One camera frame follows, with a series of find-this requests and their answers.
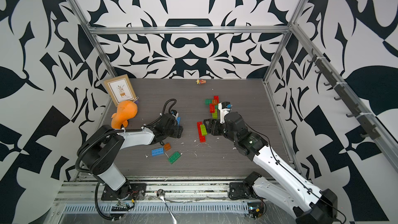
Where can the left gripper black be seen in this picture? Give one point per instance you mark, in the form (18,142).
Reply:
(180,129)

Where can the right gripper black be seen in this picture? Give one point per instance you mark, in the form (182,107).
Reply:
(216,123)

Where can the lime lego brick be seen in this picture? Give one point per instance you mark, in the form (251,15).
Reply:
(203,130)
(215,115)

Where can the red lego brick top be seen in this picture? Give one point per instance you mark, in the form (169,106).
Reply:
(199,127)

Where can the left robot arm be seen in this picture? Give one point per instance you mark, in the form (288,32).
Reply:
(96,156)

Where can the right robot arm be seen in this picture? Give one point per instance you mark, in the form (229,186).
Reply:
(300,198)

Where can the small toy figure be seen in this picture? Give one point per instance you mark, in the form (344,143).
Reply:
(200,81)

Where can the orange whale plush toy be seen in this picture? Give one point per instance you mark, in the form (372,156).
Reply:
(125,110)

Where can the metal spoon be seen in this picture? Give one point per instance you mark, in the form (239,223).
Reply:
(161,196)

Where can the framed plant picture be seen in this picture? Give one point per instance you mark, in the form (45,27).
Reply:
(120,89)

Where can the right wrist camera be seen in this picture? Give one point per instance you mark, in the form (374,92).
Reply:
(224,108)

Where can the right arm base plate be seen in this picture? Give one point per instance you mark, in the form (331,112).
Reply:
(243,190)

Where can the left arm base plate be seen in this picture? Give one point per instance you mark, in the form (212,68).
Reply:
(134,191)

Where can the wall hook rack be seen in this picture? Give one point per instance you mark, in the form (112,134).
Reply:
(357,109)

